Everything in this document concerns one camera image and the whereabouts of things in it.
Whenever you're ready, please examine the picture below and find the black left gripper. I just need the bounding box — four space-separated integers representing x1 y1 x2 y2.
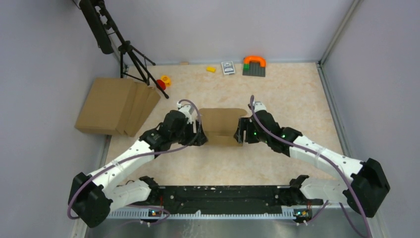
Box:
171 119 208 146

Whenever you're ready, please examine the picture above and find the brown cardboard box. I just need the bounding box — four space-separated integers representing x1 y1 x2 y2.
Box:
199 108 248 147

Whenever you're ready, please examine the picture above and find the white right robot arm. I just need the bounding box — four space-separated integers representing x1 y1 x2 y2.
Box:
234 110 390 218

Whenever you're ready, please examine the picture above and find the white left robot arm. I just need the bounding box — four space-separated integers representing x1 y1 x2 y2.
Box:
67 104 206 228

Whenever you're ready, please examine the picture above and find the grey building baseplate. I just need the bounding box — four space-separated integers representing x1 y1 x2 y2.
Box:
242 62 265 77

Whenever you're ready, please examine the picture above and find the blue playing card deck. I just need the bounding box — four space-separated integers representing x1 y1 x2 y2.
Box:
221 61 235 75

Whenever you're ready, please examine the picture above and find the yellow toy block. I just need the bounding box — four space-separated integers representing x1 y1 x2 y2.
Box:
206 66 216 73

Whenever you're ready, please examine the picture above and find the orange arch toy piece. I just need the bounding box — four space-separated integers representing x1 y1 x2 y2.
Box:
243 56 266 67

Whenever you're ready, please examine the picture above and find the red round toy disc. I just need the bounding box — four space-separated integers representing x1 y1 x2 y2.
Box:
156 79 166 90

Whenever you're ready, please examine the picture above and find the yellow round toy disc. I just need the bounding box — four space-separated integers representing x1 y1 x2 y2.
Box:
160 75 172 87

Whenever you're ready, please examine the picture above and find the stack of folded cardboard boxes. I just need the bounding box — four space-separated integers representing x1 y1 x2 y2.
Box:
75 78 161 137

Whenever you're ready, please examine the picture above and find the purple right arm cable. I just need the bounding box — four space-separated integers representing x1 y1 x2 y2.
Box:
249 95 373 238

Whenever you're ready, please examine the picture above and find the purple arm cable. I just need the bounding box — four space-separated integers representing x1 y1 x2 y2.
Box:
67 99 203 227
249 95 373 238

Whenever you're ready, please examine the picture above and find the black camera tripod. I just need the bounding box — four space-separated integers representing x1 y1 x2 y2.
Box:
73 0 169 99

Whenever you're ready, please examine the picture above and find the aluminium frame rail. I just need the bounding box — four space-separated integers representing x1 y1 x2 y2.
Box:
68 131 390 228

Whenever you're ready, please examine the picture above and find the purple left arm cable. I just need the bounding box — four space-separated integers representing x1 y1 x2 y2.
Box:
67 99 203 227

